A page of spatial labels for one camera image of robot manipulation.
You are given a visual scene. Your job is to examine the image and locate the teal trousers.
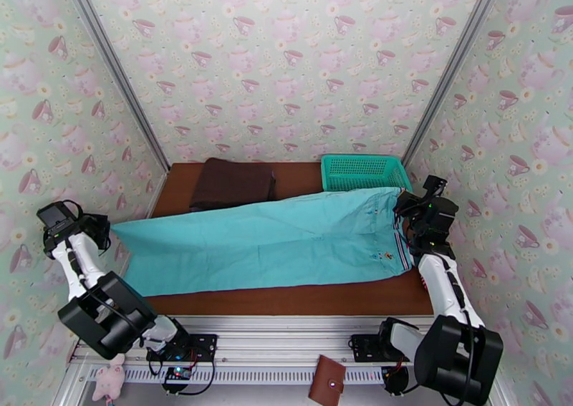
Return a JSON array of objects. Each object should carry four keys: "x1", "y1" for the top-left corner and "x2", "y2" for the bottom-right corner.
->
[{"x1": 109, "y1": 186, "x2": 414, "y2": 299}]

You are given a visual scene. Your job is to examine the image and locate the brown folded trousers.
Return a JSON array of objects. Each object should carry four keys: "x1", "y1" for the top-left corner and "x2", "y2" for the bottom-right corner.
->
[{"x1": 188, "y1": 157, "x2": 277, "y2": 213}]

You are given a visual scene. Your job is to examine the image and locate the teal plastic mesh basket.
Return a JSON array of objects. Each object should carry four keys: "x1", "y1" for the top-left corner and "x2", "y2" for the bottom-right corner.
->
[{"x1": 320, "y1": 154, "x2": 414, "y2": 193}]

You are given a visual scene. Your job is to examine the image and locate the pink plush toy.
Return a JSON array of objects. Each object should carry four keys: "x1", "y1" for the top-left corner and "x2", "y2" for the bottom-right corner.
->
[{"x1": 92, "y1": 355, "x2": 127, "y2": 404}]

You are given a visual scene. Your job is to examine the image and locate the small circuit board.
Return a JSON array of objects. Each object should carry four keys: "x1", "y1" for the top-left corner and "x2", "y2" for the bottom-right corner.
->
[{"x1": 164, "y1": 366, "x2": 195, "y2": 386}]

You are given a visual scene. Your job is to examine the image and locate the brown leather wallet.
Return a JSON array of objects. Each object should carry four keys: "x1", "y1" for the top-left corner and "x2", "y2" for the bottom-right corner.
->
[{"x1": 308, "y1": 354, "x2": 347, "y2": 406}]

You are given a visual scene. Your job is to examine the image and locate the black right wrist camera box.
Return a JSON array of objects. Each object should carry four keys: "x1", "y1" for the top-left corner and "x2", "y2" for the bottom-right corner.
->
[{"x1": 422, "y1": 175, "x2": 449, "y2": 198}]

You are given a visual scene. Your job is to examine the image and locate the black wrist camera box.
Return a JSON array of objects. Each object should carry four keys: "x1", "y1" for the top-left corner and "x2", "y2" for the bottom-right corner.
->
[
  {"x1": 422, "y1": 175, "x2": 449, "y2": 198},
  {"x1": 37, "y1": 200, "x2": 78, "y2": 230}
]

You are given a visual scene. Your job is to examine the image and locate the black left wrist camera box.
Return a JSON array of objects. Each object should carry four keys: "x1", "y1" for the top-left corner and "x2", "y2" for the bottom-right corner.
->
[{"x1": 37, "y1": 200, "x2": 78, "y2": 230}]

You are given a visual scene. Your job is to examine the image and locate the aluminium frame corner post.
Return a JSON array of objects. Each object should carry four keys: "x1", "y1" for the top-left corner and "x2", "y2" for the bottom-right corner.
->
[
  {"x1": 60, "y1": 0, "x2": 172, "y2": 174},
  {"x1": 400, "y1": 0, "x2": 512, "y2": 167}
]

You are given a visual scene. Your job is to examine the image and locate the black cable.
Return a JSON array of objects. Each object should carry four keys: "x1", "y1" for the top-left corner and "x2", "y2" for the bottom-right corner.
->
[
  {"x1": 148, "y1": 348, "x2": 217, "y2": 397},
  {"x1": 382, "y1": 364, "x2": 425, "y2": 396}
]

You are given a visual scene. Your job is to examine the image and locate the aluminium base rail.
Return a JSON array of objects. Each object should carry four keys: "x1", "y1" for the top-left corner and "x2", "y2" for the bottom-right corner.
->
[{"x1": 67, "y1": 315, "x2": 430, "y2": 388}]

